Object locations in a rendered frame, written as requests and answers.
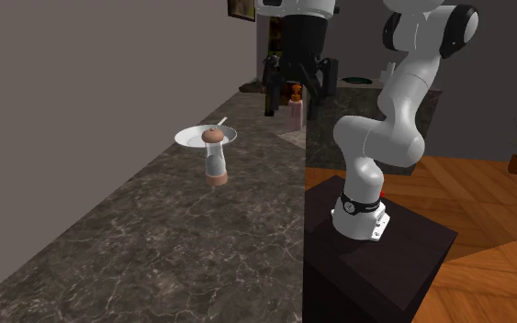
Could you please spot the glass grinder with brown cap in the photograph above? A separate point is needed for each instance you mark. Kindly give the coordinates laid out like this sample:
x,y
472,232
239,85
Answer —
x,y
215,168

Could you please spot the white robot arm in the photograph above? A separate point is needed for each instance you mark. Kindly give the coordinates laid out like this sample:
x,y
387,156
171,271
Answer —
x,y
394,134

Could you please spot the white frying pan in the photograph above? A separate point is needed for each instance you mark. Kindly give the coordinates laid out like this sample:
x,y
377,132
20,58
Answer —
x,y
191,138

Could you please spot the framed wall picture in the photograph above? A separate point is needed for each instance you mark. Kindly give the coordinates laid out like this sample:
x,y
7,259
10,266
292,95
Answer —
x,y
241,8

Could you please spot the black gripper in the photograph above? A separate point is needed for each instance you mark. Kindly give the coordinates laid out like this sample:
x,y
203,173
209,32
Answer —
x,y
303,40

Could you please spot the pink soap bottle orange pump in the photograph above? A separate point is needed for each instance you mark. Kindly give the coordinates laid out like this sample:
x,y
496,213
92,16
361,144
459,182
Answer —
x,y
296,114

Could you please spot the dark robot stand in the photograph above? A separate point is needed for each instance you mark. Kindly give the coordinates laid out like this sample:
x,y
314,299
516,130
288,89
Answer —
x,y
374,268

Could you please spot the dark brown flat object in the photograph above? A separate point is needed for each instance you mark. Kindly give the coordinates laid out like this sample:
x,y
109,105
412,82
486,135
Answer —
x,y
251,88

